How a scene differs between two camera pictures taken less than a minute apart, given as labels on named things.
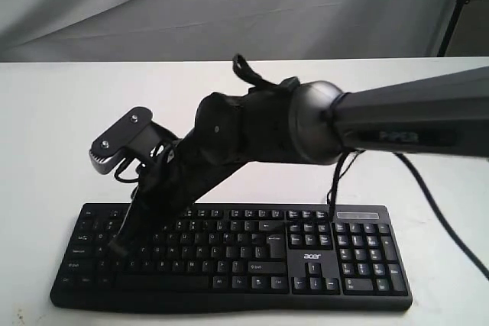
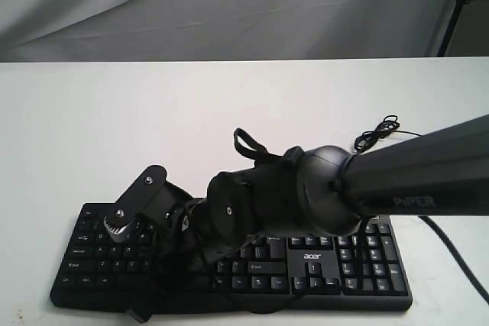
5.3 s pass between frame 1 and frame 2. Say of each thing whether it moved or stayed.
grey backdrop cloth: stayed
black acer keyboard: stayed
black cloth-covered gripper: moved
